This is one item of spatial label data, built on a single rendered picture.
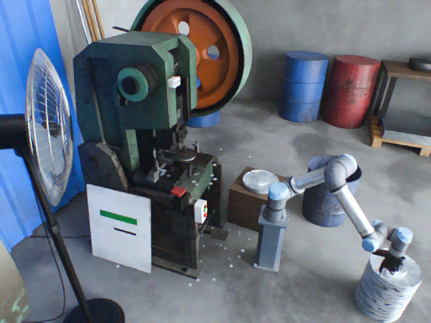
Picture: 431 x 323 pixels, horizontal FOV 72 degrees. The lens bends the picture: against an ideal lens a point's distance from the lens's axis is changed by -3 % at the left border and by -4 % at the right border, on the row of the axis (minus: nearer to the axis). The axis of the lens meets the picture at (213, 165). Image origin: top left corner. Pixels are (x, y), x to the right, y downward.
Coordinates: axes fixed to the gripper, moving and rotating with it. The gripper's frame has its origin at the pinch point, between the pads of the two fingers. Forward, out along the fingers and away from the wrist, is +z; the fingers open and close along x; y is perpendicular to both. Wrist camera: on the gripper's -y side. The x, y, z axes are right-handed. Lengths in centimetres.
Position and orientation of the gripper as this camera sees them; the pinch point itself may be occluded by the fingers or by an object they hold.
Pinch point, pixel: (380, 274)
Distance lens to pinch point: 205.0
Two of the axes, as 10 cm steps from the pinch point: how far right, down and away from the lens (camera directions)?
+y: 4.8, 4.7, -7.4
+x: 8.8, -2.6, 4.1
